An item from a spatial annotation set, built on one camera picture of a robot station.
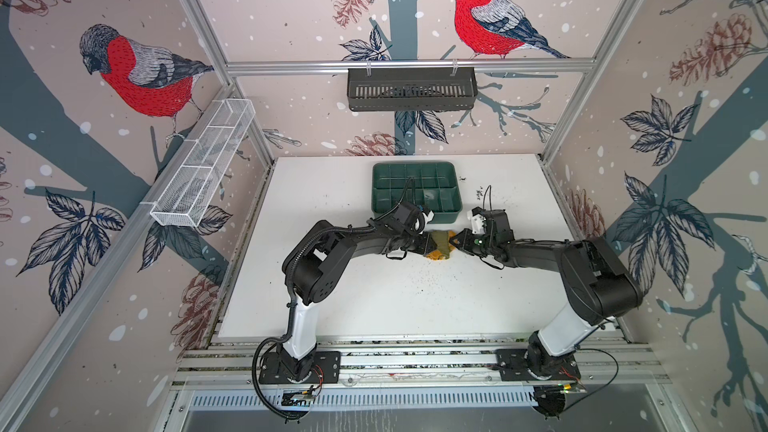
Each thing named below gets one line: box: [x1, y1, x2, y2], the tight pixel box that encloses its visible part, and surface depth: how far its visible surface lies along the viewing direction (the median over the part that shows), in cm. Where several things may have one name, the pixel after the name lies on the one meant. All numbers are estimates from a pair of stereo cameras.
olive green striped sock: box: [426, 230, 457, 261], surface depth 94 cm
